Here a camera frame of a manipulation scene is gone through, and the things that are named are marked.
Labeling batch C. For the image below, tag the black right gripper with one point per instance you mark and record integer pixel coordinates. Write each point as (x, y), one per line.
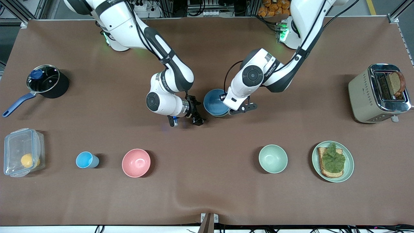
(193, 109)

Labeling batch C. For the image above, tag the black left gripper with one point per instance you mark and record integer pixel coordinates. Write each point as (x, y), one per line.
(221, 99)

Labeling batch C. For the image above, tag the blue bowl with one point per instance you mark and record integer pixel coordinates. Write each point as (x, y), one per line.
(213, 103)

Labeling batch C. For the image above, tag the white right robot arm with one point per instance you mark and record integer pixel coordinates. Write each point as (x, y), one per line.
(168, 103)

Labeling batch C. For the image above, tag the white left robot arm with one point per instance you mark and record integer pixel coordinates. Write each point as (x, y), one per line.
(252, 76)

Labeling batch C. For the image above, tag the pink bowl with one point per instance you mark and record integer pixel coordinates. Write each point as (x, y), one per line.
(136, 163)

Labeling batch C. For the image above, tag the brown table cover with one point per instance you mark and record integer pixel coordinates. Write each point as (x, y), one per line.
(207, 161)

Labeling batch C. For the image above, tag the white power strip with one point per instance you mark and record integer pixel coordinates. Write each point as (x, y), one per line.
(148, 11)
(210, 13)

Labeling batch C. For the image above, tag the orange snack bag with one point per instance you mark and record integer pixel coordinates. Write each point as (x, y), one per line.
(275, 8)

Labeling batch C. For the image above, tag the blue plastic cup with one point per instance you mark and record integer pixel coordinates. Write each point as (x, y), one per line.
(84, 160)

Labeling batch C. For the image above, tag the green lettuce leaf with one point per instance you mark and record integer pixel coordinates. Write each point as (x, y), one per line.
(333, 160)

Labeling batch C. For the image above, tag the toast slice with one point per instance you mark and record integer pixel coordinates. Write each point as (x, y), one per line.
(325, 173)

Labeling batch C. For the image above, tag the beige metal toaster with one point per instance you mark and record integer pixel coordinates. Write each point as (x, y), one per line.
(362, 97)

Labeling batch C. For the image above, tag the light green plate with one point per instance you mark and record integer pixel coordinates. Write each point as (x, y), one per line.
(349, 165)

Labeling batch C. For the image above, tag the glass lid with blue knob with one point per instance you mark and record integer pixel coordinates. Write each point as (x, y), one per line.
(43, 79)

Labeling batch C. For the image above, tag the brown bread slice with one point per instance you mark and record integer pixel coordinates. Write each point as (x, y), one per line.
(396, 82)

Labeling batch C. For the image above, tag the yellow lemon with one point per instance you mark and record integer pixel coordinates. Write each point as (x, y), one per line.
(27, 160)

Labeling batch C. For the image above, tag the clear plastic food container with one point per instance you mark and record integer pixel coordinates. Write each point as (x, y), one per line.
(14, 145)

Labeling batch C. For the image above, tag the metal edge bracket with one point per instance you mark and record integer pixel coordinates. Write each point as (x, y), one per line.
(209, 221)

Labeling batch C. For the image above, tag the aluminium frame post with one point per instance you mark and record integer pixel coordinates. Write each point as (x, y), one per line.
(19, 8)
(396, 14)

